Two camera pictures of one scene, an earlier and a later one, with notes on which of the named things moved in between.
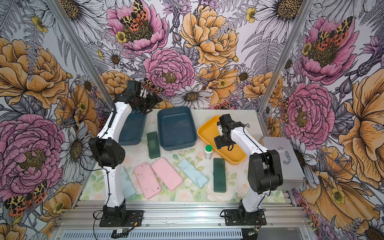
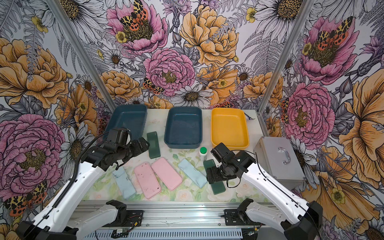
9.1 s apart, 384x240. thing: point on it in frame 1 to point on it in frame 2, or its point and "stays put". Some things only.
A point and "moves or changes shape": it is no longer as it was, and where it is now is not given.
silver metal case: (293, 171) stays put
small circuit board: (120, 233) stays put
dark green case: (153, 145) stays put
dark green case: (219, 176) moves or changes shape
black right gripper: (219, 143) to (216, 178)
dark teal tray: (133, 129) stays put
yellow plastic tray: (208, 130) moves or changes shape
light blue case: (129, 190) stays put
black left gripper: (152, 102) to (134, 144)
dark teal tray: (176, 127) moves or changes shape
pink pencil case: (168, 173) stays put
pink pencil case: (147, 180) stays put
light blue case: (193, 173) stays put
